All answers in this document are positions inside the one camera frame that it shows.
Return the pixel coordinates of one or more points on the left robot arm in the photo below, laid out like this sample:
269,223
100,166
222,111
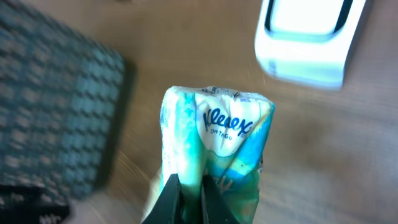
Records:
32,205

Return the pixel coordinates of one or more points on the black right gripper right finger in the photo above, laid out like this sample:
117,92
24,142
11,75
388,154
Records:
214,209

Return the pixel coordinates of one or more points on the white barcode scanner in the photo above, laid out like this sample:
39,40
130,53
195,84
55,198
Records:
309,42

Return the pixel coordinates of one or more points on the grey plastic mesh basket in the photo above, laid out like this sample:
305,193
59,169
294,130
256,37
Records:
63,101

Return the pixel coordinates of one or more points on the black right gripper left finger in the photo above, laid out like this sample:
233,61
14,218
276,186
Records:
168,207

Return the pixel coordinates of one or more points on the teal tissue pack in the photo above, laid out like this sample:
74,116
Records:
218,132

